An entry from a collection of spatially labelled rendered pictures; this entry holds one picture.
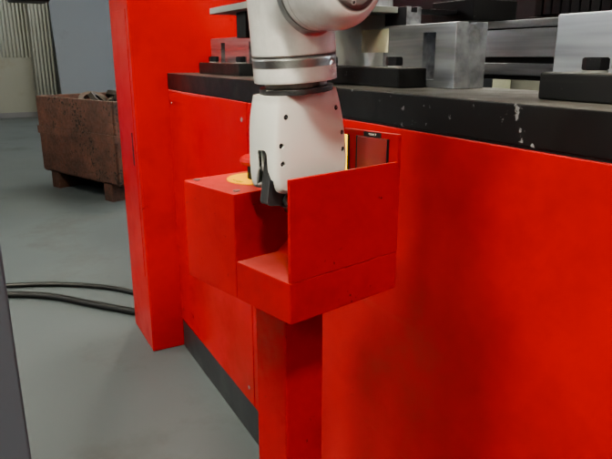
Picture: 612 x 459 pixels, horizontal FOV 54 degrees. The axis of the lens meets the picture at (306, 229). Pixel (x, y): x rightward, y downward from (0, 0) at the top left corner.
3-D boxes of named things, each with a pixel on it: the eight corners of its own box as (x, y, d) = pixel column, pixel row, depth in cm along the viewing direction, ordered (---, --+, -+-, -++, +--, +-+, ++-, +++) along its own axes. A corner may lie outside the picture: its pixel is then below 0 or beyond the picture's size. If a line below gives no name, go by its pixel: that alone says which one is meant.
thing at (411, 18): (341, 29, 116) (342, 13, 115) (355, 30, 117) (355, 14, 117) (405, 25, 99) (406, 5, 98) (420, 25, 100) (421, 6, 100)
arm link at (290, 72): (301, 51, 66) (303, 79, 67) (235, 58, 61) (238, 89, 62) (356, 51, 60) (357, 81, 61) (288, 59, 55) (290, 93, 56)
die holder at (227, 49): (211, 72, 178) (209, 38, 176) (230, 72, 181) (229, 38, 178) (287, 77, 136) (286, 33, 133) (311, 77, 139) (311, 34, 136)
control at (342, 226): (188, 274, 76) (179, 128, 71) (287, 249, 86) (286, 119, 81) (290, 326, 61) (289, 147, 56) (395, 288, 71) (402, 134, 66)
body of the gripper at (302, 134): (308, 70, 67) (314, 169, 71) (232, 81, 61) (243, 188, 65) (357, 72, 62) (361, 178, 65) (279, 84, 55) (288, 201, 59)
